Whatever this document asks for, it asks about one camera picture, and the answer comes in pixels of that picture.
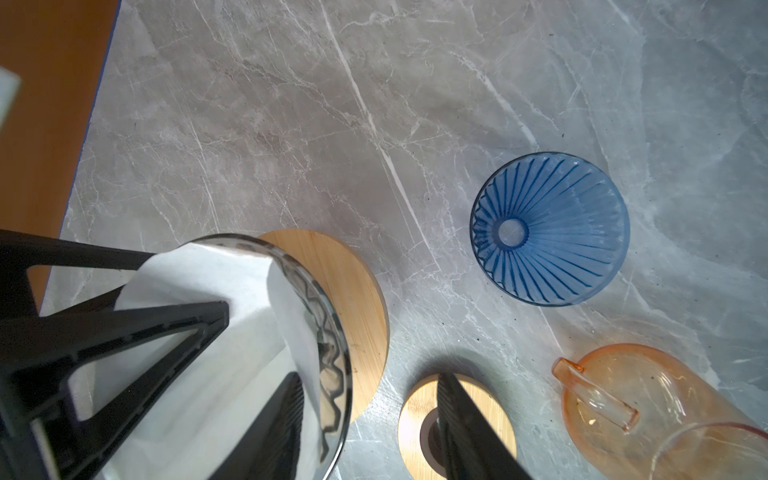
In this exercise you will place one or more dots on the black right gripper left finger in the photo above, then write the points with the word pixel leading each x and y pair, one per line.
pixel 270 447

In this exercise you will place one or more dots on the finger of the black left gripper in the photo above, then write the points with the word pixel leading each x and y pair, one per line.
pixel 75 386
pixel 22 251

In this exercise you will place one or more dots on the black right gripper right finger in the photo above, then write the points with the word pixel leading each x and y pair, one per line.
pixel 470 447

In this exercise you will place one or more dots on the white paper coffee filter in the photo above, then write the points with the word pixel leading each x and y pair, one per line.
pixel 203 414

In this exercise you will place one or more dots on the wooden dripper ring stand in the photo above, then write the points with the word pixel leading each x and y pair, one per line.
pixel 357 298

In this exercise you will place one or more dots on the blue glass ribbed dripper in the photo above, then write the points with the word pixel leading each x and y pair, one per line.
pixel 550 229

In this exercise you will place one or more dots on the orange glass pitcher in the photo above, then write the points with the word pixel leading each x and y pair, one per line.
pixel 636 412

